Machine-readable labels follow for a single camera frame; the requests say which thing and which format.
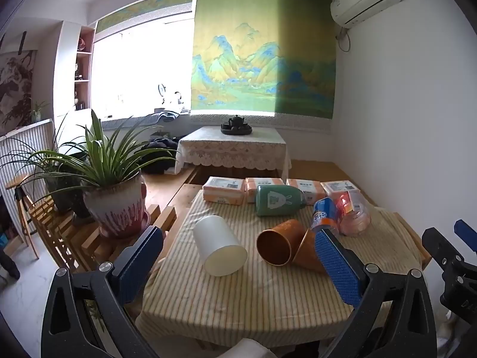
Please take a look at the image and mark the small green plant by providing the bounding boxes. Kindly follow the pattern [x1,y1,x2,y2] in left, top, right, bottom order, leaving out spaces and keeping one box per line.
[29,101,51,124]

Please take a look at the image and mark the striped yellow tablecloth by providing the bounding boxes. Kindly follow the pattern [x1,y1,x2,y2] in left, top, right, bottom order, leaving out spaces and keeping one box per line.
[135,189,424,344]

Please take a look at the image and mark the white cup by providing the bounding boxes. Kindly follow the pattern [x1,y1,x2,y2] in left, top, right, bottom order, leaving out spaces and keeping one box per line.
[193,215,248,277]

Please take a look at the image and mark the white cloth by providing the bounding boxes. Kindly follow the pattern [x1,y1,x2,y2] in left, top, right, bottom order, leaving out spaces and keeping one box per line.
[228,337,284,358]

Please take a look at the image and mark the low table with lace cloth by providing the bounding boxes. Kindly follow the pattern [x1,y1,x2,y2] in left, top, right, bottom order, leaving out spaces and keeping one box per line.
[176,126,293,180]

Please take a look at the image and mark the orange cup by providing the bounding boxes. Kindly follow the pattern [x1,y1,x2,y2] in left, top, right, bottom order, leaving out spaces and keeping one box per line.
[256,219,306,266]
[292,227,329,273]

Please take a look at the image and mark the black tea tray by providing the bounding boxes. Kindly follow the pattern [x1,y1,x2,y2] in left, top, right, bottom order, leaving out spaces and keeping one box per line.
[220,122,254,136]

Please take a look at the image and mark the plant in white red pot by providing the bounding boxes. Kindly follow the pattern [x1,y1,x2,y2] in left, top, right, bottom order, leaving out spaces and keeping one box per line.
[0,109,180,240]

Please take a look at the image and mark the orange tissue packet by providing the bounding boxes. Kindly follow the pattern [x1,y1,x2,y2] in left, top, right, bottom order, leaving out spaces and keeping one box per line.
[285,178,327,206]
[245,177,286,204]
[321,180,362,199]
[203,176,247,206]

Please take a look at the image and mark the grey windowsill cushion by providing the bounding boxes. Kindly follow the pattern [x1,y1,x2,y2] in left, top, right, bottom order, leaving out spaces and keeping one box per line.
[100,111,191,132]

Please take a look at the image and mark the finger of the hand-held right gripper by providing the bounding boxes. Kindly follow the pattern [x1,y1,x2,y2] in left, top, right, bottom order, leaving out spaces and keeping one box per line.
[422,227,466,270]
[453,220,477,254]

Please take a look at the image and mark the dark bag on floor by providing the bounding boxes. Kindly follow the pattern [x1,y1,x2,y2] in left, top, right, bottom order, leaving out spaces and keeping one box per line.
[141,137,188,175]

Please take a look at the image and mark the green bottle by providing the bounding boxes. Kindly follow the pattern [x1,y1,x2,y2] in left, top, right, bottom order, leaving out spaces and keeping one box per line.
[254,184,308,217]

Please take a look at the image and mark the white slatted radiator cover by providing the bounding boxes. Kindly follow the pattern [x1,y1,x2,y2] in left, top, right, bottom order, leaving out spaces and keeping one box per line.
[0,118,55,232]

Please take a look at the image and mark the dark object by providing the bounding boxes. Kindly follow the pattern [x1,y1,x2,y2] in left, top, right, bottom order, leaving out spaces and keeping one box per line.
[0,247,21,280]

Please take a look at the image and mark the green landscape roller blind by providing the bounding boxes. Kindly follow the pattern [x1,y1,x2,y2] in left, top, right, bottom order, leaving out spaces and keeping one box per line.
[190,0,336,121]

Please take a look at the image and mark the air conditioner cable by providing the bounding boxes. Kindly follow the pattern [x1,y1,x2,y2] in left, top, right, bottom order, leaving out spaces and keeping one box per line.
[335,26,353,53]

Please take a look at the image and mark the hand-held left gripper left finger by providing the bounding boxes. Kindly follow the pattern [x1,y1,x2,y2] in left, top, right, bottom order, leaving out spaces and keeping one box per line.
[41,226,165,358]

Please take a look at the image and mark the wooden table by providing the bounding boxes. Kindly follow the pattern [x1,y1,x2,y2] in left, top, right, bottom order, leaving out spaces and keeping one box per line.
[143,184,433,358]

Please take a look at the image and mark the ink painting wall scroll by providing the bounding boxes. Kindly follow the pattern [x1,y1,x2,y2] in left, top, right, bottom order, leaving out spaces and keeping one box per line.
[0,50,38,137]

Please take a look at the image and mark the rolled-up landscape blind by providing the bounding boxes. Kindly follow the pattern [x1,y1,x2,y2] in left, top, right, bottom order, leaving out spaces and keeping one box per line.
[95,0,196,35]

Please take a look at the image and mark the white wall shelf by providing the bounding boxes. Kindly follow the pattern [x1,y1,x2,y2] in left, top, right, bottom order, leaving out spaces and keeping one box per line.
[72,26,96,112]

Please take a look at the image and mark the plant in dark pot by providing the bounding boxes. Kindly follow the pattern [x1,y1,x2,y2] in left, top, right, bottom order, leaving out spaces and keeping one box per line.
[0,112,112,219]

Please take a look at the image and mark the wooden plant stand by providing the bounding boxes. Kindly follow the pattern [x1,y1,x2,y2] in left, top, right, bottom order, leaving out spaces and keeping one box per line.
[5,173,178,274]

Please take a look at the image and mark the blue soda bottle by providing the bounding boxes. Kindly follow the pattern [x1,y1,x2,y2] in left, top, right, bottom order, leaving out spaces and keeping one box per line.
[310,197,342,238]

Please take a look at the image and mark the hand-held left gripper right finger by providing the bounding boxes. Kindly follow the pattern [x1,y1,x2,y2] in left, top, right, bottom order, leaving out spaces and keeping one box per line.
[315,227,437,358]

